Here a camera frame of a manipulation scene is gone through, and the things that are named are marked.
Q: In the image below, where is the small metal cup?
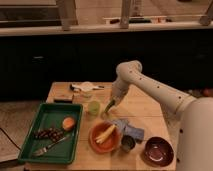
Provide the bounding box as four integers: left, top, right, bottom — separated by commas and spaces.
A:
121, 135, 136, 152

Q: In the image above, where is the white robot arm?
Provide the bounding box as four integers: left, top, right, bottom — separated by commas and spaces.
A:
111, 60, 213, 171

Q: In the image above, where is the dark purple bowl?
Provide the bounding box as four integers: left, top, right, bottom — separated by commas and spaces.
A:
144, 137, 174, 167

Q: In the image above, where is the green plastic cup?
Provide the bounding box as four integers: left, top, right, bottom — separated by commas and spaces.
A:
88, 101, 100, 116

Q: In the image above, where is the blue cloth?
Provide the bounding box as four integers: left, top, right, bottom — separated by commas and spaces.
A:
111, 119, 144, 143

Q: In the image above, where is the orange fruit half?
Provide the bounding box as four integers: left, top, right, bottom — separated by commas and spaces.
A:
62, 117, 76, 131

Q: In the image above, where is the green plastic tray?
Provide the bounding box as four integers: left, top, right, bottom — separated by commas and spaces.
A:
18, 103, 83, 164

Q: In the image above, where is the metal fork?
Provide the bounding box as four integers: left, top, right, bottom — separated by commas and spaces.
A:
32, 135, 70, 157

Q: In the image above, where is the white citrus squeezer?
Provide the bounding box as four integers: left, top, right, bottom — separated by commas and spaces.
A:
70, 81, 104, 92

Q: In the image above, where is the clear glass jar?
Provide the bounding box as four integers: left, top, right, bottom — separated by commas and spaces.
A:
80, 90, 92, 102

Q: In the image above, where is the green chili pepper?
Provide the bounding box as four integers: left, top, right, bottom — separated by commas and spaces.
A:
104, 100, 115, 114

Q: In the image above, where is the yellow corn cob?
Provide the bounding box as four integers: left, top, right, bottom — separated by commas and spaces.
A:
96, 125, 116, 144

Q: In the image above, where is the orange bowl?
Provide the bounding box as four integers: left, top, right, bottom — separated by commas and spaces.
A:
89, 122, 120, 154

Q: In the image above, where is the bunch of dark grapes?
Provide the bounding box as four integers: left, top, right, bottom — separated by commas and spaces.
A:
34, 128, 63, 142

